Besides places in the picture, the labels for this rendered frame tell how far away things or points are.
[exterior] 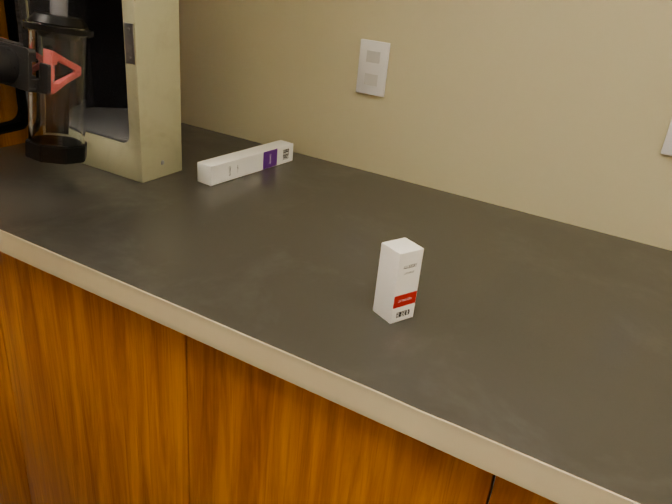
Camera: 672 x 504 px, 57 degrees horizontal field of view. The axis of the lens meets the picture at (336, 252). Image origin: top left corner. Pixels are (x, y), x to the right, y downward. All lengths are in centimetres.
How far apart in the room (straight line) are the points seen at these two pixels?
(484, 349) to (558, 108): 61
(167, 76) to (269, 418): 70
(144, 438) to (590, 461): 70
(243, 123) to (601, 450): 120
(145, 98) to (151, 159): 12
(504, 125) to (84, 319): 87
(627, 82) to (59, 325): 108
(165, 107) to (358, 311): 63
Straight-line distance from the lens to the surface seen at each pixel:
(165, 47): 127
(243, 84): 162
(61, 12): 118
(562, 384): 80
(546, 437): 71
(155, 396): 103
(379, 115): 142
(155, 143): 128
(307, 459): 88
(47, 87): 111
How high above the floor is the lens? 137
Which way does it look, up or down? 25 degrees down
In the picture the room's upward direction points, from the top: 6 degrees clockwise
